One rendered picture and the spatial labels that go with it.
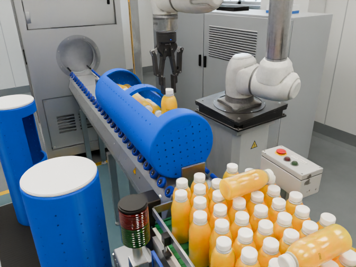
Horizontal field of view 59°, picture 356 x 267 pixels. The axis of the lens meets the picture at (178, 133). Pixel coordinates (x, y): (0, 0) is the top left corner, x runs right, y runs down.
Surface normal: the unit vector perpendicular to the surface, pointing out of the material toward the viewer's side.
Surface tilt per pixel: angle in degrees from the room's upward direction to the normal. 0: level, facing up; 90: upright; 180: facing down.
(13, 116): 90
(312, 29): 90
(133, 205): 0
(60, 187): 0
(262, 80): 91
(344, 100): 90
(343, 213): 0
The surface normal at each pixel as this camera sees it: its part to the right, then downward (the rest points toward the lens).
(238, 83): -0.65, 0.41
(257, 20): -0.83, 0.25
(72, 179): -0.02, -0.91
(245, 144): 0.55, 0.34
